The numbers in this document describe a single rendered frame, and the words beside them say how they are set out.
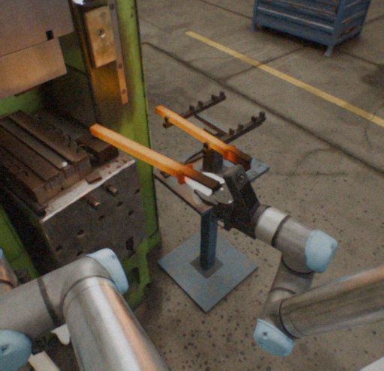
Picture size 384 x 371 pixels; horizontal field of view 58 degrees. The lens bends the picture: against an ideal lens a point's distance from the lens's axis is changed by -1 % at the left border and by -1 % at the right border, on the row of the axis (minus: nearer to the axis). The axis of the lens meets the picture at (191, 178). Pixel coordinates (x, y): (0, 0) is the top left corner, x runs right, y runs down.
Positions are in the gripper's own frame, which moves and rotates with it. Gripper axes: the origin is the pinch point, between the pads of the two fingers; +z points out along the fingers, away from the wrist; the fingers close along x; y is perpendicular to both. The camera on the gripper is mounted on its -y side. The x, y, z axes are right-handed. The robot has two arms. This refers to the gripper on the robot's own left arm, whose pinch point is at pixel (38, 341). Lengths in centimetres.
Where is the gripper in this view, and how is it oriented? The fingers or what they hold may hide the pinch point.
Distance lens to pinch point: 87.7
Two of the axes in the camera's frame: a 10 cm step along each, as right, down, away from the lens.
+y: 4.0, 6.2, -6.7
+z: 0.0, 7.3, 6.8
